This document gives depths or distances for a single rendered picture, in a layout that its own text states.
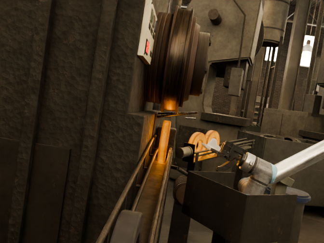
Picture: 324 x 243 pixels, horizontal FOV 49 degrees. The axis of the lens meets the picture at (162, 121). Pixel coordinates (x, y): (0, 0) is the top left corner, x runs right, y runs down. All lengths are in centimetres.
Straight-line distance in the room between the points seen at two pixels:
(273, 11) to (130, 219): 1016
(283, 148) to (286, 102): 680
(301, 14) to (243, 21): 673
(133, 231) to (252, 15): 397
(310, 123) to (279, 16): 559
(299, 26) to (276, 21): 67
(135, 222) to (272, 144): 321
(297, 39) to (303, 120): 553
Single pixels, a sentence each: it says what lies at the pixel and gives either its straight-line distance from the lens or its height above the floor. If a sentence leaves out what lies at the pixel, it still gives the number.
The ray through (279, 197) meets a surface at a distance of 107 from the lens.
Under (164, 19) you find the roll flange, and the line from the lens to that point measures 152.
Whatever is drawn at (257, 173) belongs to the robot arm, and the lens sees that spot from 177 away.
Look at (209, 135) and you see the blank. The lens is 217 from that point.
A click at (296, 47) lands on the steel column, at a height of 296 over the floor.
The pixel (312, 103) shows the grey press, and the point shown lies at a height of 123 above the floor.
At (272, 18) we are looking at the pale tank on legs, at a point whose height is 362.
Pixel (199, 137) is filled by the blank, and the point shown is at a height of 76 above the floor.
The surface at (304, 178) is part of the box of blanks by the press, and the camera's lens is 395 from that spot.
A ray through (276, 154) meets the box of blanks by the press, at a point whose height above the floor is 59.
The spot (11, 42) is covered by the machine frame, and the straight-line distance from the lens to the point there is 128.
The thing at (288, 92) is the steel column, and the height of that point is 172.
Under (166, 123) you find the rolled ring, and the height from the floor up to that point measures 84.
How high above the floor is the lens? 92
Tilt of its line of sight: 3 degrees down
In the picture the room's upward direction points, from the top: 9 degrees clockwise
